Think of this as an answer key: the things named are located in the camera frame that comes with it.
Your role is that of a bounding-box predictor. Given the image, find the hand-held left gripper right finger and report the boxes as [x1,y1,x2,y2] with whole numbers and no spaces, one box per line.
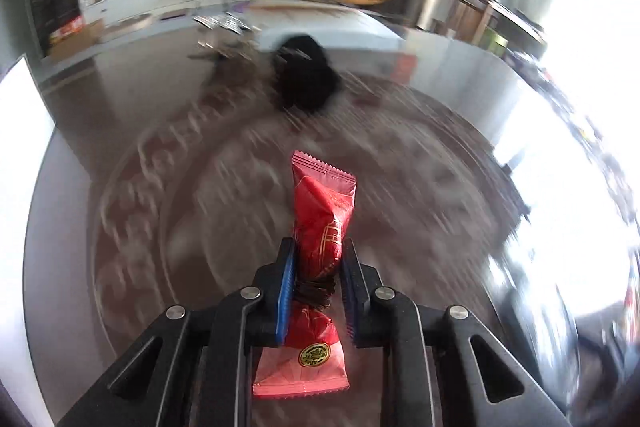
[339,238,574,427]

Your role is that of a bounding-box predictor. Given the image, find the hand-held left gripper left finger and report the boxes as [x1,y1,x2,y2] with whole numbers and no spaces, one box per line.
[54,237,298,427]

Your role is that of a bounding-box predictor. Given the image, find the red snack packet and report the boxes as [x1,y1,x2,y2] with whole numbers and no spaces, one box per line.
[251,149,358,400]

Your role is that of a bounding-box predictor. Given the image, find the brown rubber band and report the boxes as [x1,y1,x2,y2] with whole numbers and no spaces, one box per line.
[292,276,337,307]

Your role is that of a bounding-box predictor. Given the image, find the black cloth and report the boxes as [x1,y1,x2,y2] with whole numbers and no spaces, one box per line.
[270,34,346,114]

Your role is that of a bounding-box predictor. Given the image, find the patterned foil package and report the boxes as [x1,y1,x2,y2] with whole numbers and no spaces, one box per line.
[192,11,253,38]

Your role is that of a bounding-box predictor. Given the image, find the wooden side desk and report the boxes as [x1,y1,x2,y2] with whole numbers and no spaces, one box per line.
[470,0,549,58]

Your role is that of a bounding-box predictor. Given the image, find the red boxes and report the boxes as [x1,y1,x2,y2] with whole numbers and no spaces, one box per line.
[48,17,86,46]

